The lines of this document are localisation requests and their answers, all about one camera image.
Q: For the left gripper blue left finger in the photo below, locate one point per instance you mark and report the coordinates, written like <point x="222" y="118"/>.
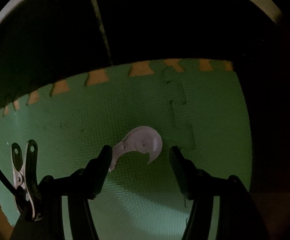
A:
<point x="86" y="182"/>

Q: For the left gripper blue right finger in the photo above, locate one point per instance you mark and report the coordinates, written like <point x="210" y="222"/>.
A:
<point x="195" y="182"/>

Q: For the white plastic scrap piece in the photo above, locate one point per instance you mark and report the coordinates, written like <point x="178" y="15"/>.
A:
<point x="143" y="139"/>

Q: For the metal spring clamp left camera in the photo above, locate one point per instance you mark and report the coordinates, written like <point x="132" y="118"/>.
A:
<point x="24" y="169"/>

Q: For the green foam floor mat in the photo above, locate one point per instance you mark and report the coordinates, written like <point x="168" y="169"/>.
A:
<point x="197" y="105"/>

